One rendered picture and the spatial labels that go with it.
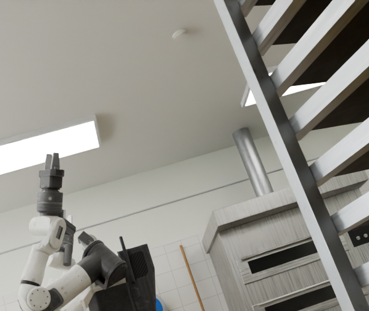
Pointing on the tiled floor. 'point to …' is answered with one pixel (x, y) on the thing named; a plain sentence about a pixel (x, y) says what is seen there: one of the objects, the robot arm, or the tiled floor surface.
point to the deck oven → (288, 252)
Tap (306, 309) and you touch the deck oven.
